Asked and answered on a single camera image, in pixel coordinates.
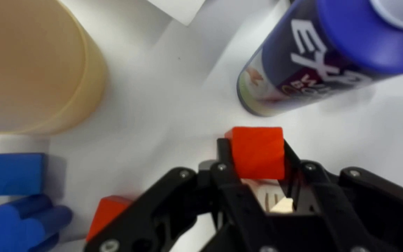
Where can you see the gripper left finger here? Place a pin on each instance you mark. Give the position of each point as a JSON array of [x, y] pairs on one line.
[[173, 206]]

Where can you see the blue flower-shaped block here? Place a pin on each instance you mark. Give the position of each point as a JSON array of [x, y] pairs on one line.
[[16, 225]]

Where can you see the blue wooden cube block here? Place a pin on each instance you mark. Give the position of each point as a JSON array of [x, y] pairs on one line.
[[14, 174]]

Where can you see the blue spray can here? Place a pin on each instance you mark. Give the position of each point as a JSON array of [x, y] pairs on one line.
[[324, 52]]

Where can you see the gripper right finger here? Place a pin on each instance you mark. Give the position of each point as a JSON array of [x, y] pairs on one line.
[[373, 206]]

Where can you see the tan round toy box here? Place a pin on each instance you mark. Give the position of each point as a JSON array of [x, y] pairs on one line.
[[30, 66]]

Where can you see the orange wooden cube block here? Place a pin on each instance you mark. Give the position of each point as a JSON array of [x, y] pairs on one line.
[[257, 154], [106, 213]]

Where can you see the white paper sheet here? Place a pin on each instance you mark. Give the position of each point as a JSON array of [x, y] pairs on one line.
[[177, 9]]

